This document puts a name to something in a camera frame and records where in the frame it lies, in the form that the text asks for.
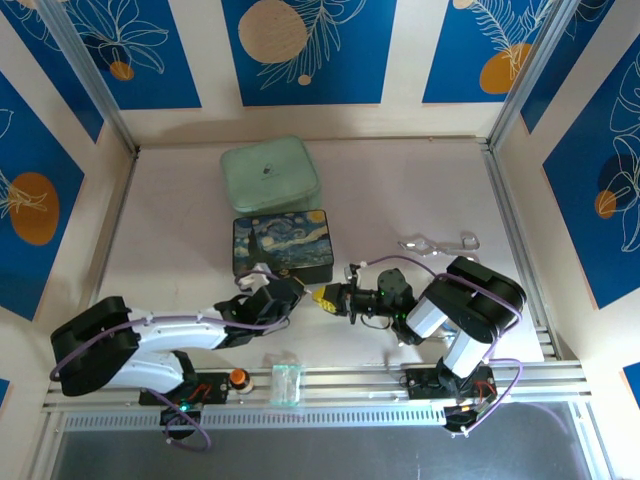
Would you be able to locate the starry night painted box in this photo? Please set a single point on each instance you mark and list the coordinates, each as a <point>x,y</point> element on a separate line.
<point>285,240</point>

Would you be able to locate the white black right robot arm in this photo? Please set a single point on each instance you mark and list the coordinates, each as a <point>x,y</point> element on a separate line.
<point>480,310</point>

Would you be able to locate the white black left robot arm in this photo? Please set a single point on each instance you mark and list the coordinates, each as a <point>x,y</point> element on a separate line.
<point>175,332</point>

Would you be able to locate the orange button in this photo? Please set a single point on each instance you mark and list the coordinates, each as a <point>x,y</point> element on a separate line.
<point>241,380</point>

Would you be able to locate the clear plastic box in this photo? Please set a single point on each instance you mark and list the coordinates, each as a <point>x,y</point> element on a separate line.
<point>287,385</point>

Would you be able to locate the mint green zippered case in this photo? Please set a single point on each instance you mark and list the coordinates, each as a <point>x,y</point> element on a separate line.
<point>270,175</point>

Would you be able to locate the grey metal panel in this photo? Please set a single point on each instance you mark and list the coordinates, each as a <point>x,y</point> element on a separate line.
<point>350,455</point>

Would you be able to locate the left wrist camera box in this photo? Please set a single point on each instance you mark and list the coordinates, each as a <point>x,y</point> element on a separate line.
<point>252,280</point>

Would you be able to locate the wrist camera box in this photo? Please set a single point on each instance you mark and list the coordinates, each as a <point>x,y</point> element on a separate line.
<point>252,280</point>
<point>352,271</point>

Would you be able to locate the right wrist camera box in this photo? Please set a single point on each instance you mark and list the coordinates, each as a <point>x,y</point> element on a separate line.
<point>352,271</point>

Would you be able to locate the aluminium front rail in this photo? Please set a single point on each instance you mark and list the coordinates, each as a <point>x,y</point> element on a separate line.
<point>350,380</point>

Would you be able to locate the aluminium side rail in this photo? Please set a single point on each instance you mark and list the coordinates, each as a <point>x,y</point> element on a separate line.
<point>106,260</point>
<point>511,225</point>

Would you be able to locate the blue floral wall poster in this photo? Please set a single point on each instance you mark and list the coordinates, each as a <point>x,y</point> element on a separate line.
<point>565,75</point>
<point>575,225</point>
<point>60,85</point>
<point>632,380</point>
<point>450,60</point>
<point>4,395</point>
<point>350,60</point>
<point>30,150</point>
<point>165,75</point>

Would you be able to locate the aluminium frame post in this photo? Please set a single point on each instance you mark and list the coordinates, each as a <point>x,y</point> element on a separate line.
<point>530,75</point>
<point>90,65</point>

